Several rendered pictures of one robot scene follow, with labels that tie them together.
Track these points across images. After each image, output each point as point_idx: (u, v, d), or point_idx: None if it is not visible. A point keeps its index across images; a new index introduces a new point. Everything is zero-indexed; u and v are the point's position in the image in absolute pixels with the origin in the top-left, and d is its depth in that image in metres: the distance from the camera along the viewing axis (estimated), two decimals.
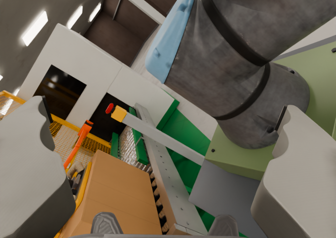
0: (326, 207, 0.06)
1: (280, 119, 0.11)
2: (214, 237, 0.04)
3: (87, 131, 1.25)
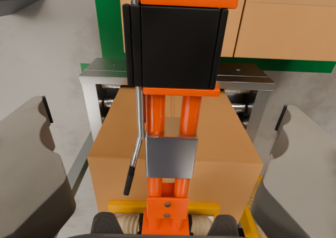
0: (326, 207, 0.06)
1: (280, 119, 0.11)
2: (214, 237, 0.04)
3: None
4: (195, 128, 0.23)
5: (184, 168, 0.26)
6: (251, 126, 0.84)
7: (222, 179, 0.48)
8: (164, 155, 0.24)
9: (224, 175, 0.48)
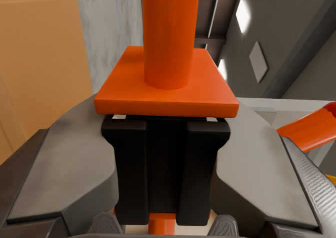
0: (270, 181, 0.06)
1: None
2: (214, 237, 0.04)
3: None
4: None
5: None
6: None
7: (59, 49, 0.24)
8: None
9: (57, 36, 0.24)
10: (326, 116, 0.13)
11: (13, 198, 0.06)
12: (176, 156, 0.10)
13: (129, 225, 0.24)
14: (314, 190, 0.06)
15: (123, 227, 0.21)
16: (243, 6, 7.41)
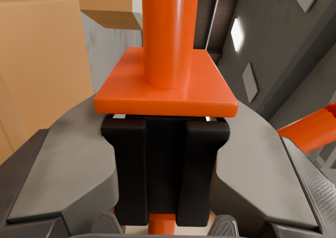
0: (270, 181, 0.06)
1: None
2: (214, 237, 0.04)
3: None
4: None
5: None
6: None
7: (61, 51, 0.25)
8: None
9: (59, 38, 0.24)
10: (326, 117, 0.13)
11: (13, 198, 0.06)
12: (175, 156, 0.10)
13: (129, 227, 0.24)
14: (314, 190, 0.06)
15: (123, 228, 0.21)
16: (237, 26, 7.76)
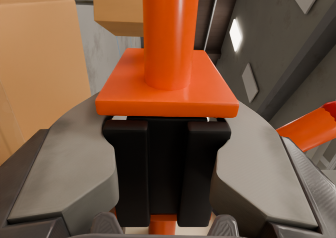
0: (270, 181, 0.06)
1: None
2: (214, 237, 0.04)
3: None
4: None
5: None
6: None
7: (58, 52, 0.24)
8: None
9: (56, 39, 0.24)
10: (324, 116, 0.13)
11: (14, 198, 0.06)
12: (177, 157, 0.10)
13: (128, 229, 0.24)
14: (314, 190, 0.06)
15: (123, 230, 0.21)
16: (236, 26, 7.82)
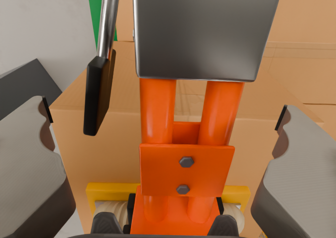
0: (326, 207, 0.06)
1: (280, 119, 0.11)
2: (214, 237, 0.04)
3: None
4: None
5: (242, 42, 0.09)
6: None
7: (258, 148, 0.32)
8: None
9: (262, 141, 0.31)
10: None
11: None
12: None
13: None
14: None
15: None
16: None
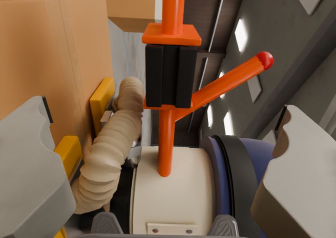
0: (326, 207, 0.06)
1: (280, 119, 0.11)
2: (214, 237, 0.04)
3: None
4: None
5: None
6: None
7: (96, 29, 0.37)
8: None
9: (95, 20, 0.36)
10: (254, 58, 0.25)
11: None
12: (175, 66, 0.21)
13: (143, 151, 0.36)
14: None
15: (141, 143, 0.33)
16: (241, 26, 7.88)
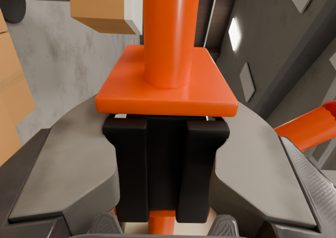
0: (269, 181, 0.06)
1: None
2: (214, 237, 0.04)
3: None
4: None
5: None
6: None
7: None
8: None
9: None
10: (324, 115, 0.13)
11: (15, 197, 0.06)
12: (176, 155, 0.10)
13: (128, 223, 0.25)
14: (313, 189, 0.06)
15: (123, 224, 0.21)
16: (234, 25, 7.78)
